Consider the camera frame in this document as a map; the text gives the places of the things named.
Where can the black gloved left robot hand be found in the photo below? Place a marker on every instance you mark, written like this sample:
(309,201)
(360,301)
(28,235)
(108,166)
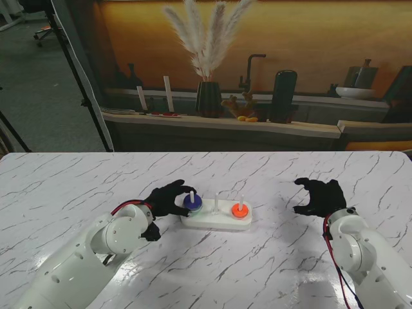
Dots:
(161,201)

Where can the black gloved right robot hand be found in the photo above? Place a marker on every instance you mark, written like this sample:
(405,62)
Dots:
(328,198)

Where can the white Hanoi tower base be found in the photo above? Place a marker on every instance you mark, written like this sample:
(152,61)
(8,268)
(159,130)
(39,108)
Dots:
(219,222)

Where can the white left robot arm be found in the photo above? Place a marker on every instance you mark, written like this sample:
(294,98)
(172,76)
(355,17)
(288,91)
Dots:
(96,257)

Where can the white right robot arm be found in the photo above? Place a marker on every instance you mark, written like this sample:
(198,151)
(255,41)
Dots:
(363,251)

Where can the short wooden counter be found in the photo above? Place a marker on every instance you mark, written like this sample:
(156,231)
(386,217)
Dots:
(373,126)

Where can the tray with red pieces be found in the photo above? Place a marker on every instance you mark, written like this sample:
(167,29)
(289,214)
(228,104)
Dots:
(161,114)

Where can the stack of plates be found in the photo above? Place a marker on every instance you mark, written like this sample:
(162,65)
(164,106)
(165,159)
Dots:
(117,111)

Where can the short white candle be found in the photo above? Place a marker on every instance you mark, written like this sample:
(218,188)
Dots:
(142,98)

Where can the tall white candle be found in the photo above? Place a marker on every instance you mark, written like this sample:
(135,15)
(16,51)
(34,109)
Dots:
(169,95)

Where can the white bowl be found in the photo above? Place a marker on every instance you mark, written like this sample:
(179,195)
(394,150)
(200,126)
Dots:
(354,93)

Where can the tall black cylinder appliance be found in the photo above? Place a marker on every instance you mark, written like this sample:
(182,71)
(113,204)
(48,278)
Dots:
(284,96)

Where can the dark ribbed vase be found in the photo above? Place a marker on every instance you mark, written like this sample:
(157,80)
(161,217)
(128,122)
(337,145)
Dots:
(209,99)

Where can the orange fruit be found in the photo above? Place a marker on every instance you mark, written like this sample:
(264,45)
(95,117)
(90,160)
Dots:
(248,119)

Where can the brown coral figurine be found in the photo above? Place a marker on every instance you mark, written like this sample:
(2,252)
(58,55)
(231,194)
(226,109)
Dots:
(239,106)

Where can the dark angular box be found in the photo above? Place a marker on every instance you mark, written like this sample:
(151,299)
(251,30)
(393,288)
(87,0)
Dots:
(399,96)

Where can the tall dark glass bottle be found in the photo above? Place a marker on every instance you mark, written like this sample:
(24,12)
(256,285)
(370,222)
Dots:
(133,78)

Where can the grey board with bottle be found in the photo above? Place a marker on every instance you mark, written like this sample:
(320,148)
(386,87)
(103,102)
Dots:
(360,75)

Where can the squat dark glass bottle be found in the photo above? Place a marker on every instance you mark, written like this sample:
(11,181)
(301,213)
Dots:
(119,78)

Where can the black tripod stand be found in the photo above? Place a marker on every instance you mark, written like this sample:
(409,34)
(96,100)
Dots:
(13,132)
(85,90)

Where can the black kitchen faucet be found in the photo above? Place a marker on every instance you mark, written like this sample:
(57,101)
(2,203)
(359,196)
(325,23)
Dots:
(249,71)

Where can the orange kitchen backdrop banner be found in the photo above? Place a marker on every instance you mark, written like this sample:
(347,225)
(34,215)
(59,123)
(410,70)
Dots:
(322,38)

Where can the white pampas grass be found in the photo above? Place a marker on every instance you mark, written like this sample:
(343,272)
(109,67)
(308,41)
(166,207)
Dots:
(206,42)

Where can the office chair base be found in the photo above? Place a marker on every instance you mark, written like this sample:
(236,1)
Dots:
(43,33)

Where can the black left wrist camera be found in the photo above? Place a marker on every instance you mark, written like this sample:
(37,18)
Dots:
(151,231)

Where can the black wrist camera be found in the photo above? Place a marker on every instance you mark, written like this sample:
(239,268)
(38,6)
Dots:
(151,231)
(326,235)

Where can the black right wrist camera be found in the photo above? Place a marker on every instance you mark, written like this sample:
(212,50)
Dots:
(326,235)

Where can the white desk frame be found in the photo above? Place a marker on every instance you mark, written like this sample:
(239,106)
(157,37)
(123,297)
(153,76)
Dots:
(13,23)

